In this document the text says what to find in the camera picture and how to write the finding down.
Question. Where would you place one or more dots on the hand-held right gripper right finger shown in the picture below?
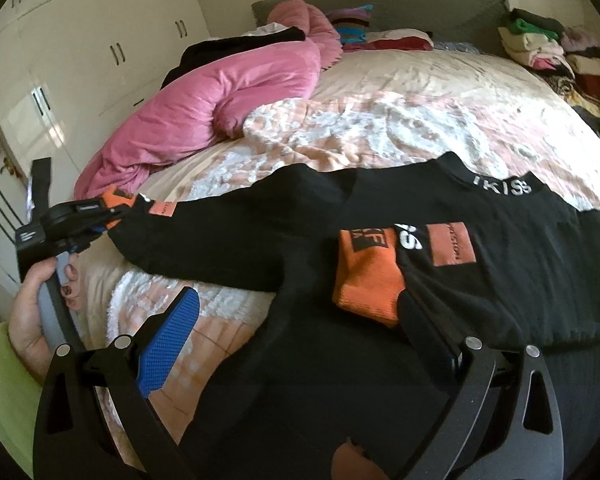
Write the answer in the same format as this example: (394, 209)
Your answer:
(472, 375)

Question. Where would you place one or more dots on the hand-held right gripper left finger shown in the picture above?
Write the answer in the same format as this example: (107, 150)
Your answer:
(172, 340)

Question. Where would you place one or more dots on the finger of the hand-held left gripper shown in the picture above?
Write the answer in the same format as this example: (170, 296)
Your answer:
(97, 225)

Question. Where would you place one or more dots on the black sweater with orange cuffs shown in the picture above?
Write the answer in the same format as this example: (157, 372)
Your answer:
(280, 210)

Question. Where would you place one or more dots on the person's left forearm green sleeve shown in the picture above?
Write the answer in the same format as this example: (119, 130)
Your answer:
(12, 390)

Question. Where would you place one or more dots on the pile of folded clothes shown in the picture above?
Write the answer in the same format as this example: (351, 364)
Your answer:
(555, 50)

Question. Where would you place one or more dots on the person's left hand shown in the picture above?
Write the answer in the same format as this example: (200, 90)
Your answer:
(25, 320)

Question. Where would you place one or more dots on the pink duvet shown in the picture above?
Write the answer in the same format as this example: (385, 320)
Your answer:
(205, 95)

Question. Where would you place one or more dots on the white wardrobe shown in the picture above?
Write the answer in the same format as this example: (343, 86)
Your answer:
(80, 35)

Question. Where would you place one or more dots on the black cloth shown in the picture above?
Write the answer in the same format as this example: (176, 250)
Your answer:
(195, 60)

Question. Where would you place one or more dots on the peach tufted bed blanket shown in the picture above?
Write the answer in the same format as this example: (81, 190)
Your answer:
(405, 110)

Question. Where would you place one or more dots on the red cloth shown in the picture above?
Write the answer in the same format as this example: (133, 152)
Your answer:
(410, 41)

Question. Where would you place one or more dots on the grey headboard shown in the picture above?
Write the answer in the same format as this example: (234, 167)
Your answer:
(430, 10)

